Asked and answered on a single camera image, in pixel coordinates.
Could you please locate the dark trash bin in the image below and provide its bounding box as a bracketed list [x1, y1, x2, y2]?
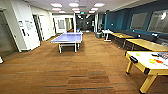
[94, 31, 103, 40]

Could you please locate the blue ping pong table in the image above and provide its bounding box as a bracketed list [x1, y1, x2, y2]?
[49, 31, 84, 54]

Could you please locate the small white table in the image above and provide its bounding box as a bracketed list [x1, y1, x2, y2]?
[101, 29, 115, 43]

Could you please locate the square ceiling light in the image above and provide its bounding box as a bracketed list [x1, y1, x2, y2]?
[93, 2, 106, 8]
[71, 7, 82, 12]
[52, 7, 64, 12]
[68, 2, 80, 8]
[88, 7, 99, 12]
[49, 2, 63, 8]

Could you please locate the long wooden table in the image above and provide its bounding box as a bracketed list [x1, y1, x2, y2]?
[125, 38, 168, 53]
[109, 32, 135, 48]

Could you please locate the interior glass window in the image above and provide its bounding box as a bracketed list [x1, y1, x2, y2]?
[129, 12, 148, 31]
[147, 9, 168, 35]

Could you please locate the yellow air hockey table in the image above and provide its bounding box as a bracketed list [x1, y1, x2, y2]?
[124, 49, 168, 94]

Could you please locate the grey door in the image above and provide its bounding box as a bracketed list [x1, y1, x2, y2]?
[0, 11, 18, 56]

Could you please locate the white wall notice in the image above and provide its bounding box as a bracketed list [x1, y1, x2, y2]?
[24, 21, 35, 31]

